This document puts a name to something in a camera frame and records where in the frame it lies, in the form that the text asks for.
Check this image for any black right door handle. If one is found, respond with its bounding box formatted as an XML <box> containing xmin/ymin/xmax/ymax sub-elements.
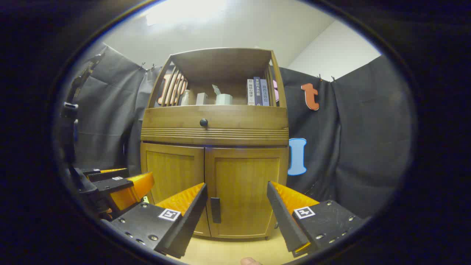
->
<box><xmin>210</xmin><ymin>197</ymin><xmax>222</xmax><ymax>224</ymax></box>

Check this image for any dark blue book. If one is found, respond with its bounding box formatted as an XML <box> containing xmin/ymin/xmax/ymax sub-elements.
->
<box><xmin>254</xmin><ymin>77</ymin><xmax>263</xmax><ymax>106</ymax></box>

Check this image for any black backdrop cloth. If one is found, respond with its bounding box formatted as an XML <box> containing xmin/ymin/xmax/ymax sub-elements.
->
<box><xmin>64</xmin><ymin>42</ymin><xmax>414</xmax><ymax>219</ymax></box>

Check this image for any wooden double-door shoe cabinet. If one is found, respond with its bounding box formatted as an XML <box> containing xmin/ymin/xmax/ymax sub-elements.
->
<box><xmin>140</xmin><ymin>47</ymin><xmax>290</xmax><ymax>240</ymax></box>

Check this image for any wooden cabinet door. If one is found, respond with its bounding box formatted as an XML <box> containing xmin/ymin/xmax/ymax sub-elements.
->
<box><xmin>205</xmin><ymin>146</ymin><xmax>289</xmax><ymax>240</ymax></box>
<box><xmin>141</xmin><ymin>143</ymin><xmax>211</xmax><ymax>237</ymax></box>

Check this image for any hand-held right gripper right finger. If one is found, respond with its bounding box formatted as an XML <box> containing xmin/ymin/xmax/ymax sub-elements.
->
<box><xmin>267</xmin><ymin>181</ymin><xmax>368</xmax><ymax>258</ymax></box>

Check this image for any wooden cabinet drawer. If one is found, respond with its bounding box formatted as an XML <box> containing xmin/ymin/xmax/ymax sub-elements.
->
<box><xmin>141</xmin><ymin>105</ymin><xmax>289</xmax><ymax>146</ymax></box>

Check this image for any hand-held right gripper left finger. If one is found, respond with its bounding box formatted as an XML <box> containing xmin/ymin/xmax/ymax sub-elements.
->
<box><xmin>101</xmin><ymin>183</ymin><xmax>208</xmax><ymax>259</ymax></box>

